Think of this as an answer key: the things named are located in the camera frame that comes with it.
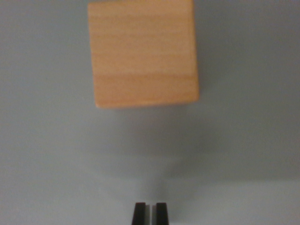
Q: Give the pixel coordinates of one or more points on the wooden cube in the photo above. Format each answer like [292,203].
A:
[143,51]

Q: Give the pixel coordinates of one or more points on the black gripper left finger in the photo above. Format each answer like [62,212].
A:
[140,214]

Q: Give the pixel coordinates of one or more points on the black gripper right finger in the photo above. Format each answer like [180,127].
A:
[161,214]

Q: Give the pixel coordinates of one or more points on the grey plastic tray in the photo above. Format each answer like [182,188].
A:
[47,140]

